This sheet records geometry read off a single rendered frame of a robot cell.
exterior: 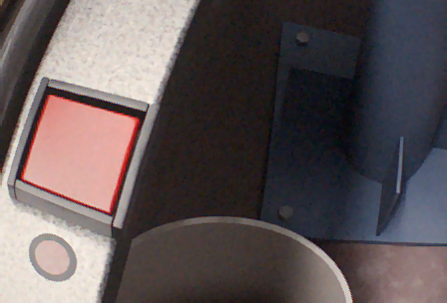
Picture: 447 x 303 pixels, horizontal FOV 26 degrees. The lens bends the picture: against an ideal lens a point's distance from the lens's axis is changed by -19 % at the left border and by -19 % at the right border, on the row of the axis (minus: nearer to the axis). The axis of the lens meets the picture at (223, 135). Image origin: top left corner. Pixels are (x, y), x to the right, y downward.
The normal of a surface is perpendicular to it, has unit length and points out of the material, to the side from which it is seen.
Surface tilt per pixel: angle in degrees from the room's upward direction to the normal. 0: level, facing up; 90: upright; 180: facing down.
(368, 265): 0
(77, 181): 0
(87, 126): 0
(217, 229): 87
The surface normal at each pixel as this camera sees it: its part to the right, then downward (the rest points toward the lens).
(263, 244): -0.30, 0.77
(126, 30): 0.08, -0.52
